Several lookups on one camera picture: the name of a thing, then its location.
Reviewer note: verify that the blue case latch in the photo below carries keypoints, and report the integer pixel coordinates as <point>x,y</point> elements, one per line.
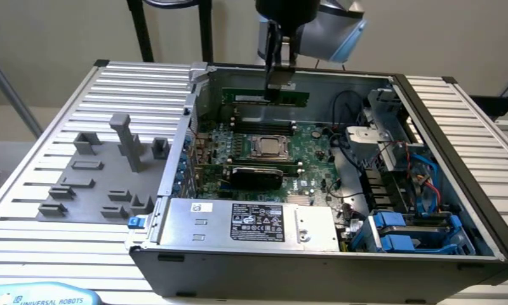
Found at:
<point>136,222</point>

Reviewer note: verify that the grey metal pole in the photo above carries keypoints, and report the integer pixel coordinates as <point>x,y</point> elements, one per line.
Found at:
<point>8,89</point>

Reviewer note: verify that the black graphics card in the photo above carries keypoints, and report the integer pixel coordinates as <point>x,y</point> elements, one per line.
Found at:
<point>256,178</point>

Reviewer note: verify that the silver CPU in socket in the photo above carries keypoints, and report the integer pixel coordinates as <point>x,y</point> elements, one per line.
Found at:
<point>268,146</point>

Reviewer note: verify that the green motherboard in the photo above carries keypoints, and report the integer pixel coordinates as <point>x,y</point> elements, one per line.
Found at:
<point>308,165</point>

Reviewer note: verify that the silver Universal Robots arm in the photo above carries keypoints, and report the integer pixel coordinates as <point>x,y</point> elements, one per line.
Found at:
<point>329,35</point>

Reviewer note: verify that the green RAM stick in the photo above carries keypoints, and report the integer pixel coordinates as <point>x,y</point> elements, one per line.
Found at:
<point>245,96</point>

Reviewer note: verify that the blue disk bay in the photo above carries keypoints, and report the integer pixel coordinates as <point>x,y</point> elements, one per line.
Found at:
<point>405,235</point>

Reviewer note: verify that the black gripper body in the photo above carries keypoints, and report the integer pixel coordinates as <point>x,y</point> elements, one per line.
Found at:
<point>285,11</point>

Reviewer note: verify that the black RAM slots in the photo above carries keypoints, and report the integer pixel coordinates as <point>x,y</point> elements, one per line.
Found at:
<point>263,126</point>

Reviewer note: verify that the open black PC case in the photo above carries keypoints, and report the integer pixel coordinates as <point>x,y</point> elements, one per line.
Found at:
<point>321,273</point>

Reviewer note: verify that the silver fan shroud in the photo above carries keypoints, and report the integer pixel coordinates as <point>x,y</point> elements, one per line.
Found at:
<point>361,139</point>

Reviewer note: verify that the black stand leg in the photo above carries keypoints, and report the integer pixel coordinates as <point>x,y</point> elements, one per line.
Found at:
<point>205,28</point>
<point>141,28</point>

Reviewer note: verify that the black table corner cap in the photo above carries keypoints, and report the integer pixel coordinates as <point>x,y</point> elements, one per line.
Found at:
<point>451,80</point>
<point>101,63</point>

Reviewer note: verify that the teal teach pendant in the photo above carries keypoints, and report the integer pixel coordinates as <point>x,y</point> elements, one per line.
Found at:
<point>33,294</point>

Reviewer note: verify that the grey parts rack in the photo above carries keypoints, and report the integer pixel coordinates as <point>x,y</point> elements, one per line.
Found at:
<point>97,181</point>

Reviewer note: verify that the silver power supply unit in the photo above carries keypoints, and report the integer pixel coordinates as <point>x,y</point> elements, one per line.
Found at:
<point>220,222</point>

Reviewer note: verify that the silver drive cage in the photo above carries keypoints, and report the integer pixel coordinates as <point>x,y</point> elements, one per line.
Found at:
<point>389,120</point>

